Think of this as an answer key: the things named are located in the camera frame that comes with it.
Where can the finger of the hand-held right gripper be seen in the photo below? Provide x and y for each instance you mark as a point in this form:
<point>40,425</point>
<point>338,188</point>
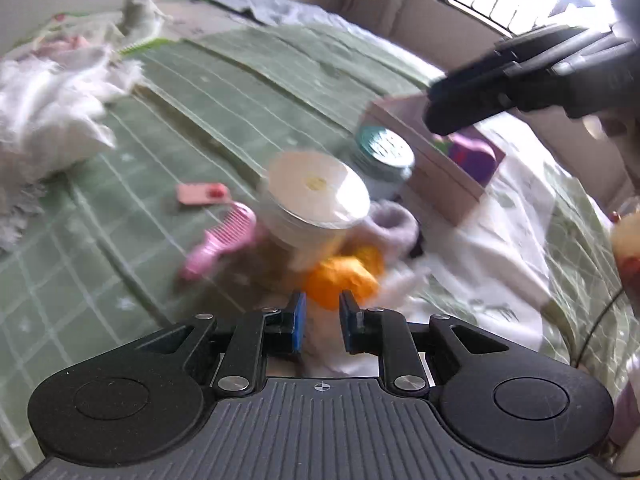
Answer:
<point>465,100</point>

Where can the pink cardboard box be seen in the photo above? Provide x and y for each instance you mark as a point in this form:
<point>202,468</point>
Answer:
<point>430,170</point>

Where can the white fluffy cloth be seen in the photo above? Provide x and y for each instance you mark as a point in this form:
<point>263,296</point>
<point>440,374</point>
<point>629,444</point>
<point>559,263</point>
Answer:
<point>55,105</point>

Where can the beige cardboard sheet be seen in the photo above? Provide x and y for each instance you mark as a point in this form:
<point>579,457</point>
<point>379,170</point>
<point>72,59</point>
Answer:
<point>210,17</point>

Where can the green comb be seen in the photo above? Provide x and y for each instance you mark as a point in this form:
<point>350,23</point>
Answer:
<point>142,46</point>

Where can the white plush toy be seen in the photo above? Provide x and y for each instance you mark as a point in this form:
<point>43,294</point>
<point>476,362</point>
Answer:
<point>139,15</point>

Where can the cream and pink soft toy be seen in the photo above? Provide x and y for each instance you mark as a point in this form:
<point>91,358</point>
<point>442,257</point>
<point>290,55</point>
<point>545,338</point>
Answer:
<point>627,252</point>

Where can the pale lilac sheet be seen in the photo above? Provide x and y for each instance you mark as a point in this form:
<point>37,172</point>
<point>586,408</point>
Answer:
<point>280,7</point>

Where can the orange soft toy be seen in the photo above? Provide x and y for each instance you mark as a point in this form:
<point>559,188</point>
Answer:
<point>345,277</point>

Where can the green lid glass jar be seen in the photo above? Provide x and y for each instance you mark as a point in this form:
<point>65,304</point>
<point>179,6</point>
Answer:
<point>382,152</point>

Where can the pink cloth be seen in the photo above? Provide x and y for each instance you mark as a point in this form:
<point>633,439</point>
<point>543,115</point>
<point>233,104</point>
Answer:
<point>62,46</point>

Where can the pink hair clip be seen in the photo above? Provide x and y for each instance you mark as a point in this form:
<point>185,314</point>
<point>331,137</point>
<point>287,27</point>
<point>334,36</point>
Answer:
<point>200,194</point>

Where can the pink comb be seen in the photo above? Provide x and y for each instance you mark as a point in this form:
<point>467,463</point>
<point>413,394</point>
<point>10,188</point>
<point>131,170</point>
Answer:
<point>220,240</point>

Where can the purple and pink soft toy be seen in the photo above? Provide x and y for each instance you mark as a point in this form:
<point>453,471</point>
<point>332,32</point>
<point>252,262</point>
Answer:
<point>472,157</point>

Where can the green and white printed bedspread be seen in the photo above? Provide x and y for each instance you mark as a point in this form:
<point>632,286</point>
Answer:
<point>225,95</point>

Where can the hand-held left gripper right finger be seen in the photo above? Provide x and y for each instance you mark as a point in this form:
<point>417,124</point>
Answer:
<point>350,330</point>

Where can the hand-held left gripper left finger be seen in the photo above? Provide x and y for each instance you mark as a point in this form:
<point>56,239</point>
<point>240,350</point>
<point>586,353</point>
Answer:
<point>298,325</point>

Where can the flower label plastic jar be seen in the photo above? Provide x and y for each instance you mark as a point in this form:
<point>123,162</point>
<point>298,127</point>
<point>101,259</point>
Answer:
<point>312,195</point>

